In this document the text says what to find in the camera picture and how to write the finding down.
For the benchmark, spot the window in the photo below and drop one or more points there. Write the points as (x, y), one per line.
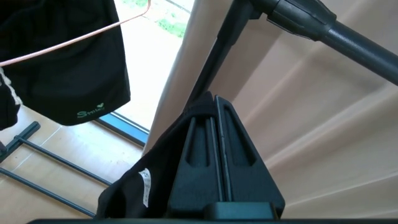
(149, 62)

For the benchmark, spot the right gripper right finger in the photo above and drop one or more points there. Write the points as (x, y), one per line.
(255, 183)

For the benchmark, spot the black clothes rack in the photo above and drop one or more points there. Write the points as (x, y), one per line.
(357, 46)

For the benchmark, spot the black shorts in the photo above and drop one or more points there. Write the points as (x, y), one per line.
(62, 84)

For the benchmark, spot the black garment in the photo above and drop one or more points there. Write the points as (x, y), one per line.
(161, 168)

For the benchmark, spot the beige curtain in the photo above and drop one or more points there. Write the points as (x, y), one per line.
(326, 124)

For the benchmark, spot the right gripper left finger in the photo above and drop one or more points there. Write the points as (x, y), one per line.
(192, 180)

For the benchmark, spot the pink clothes hanger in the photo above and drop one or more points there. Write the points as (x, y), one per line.
(71, 40)

